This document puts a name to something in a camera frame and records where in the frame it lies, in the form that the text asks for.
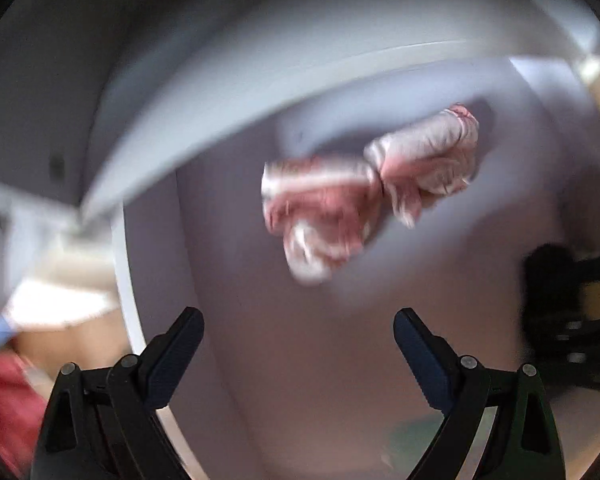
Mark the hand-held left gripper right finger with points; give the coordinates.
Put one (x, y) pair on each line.
(422, 360)

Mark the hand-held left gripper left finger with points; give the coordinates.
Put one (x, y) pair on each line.
(172, 360)

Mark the pale pink garment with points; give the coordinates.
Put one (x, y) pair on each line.
(430, 155)

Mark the pink trimmed garment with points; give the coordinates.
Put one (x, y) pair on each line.
(320, 200)

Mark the pink cloth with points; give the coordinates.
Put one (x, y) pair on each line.
(5, 400)

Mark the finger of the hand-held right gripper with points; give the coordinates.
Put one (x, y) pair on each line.
(565, 350)
(547, 272)

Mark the white drawer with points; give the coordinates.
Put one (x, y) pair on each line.
(280, 335)

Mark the green packet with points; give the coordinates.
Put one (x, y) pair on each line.
(410, 442)

